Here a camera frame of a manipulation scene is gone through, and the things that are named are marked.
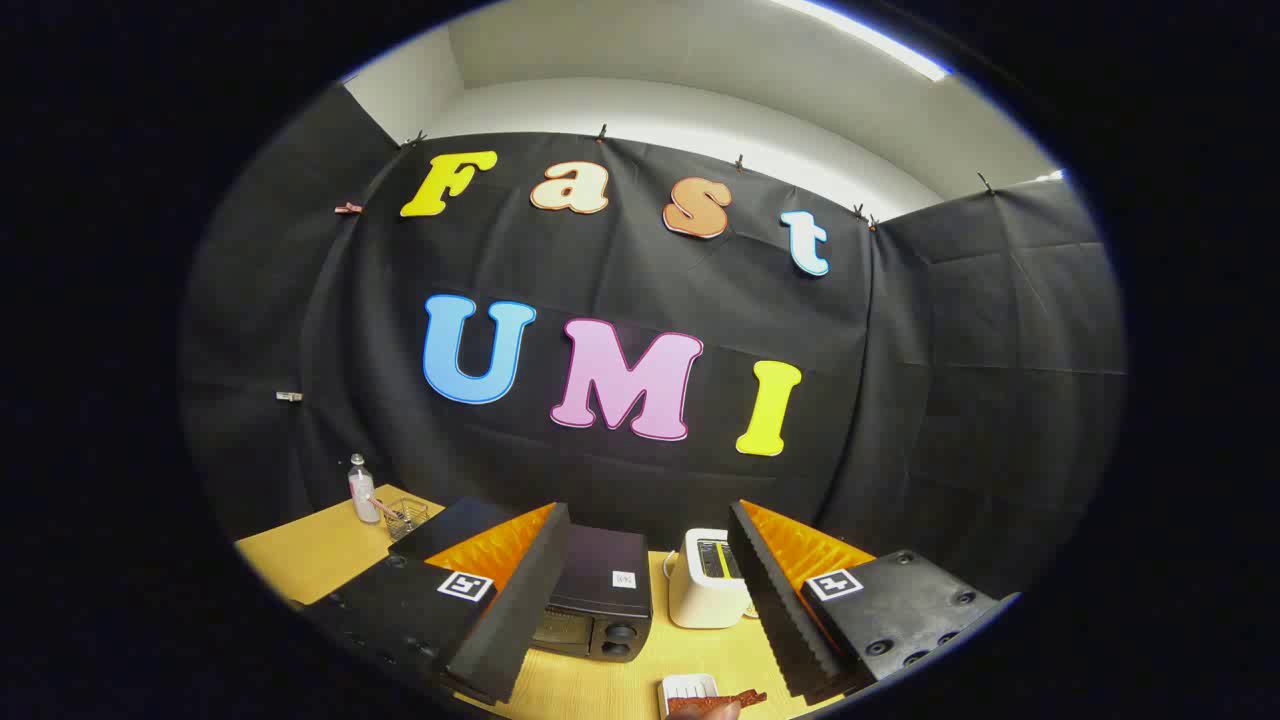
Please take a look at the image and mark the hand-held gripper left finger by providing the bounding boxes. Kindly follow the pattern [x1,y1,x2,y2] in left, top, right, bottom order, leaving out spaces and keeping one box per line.
[300,502,573,706]

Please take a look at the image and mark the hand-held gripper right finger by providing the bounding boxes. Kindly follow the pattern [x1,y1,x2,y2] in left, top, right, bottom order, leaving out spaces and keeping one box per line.
[727,498,1004,706]

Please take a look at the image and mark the black toaster oven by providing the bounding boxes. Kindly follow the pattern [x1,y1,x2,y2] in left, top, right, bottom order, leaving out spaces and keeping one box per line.
[388,497,656,664]

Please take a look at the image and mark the brown meat strip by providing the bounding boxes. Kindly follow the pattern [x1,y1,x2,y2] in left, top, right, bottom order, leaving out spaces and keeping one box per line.
[668,690,769,715]

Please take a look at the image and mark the white toaster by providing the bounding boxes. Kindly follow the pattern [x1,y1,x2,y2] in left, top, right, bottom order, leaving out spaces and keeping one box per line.
[668,528,753,631]

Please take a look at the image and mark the white rectangular dish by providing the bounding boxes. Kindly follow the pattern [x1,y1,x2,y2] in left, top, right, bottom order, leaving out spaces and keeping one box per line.
[658,673,721,719]

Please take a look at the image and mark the clear plastic bottle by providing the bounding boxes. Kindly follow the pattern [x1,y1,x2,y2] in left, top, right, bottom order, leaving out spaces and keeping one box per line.
[347,453,383,524]

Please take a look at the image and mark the black backdrop cloth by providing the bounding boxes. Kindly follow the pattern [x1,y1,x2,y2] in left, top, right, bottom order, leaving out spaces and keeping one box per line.
[180,85,1129,601]

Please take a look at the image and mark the small wire basket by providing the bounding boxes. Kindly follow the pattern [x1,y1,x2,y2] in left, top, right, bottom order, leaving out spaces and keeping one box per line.
[385,497,431,541]

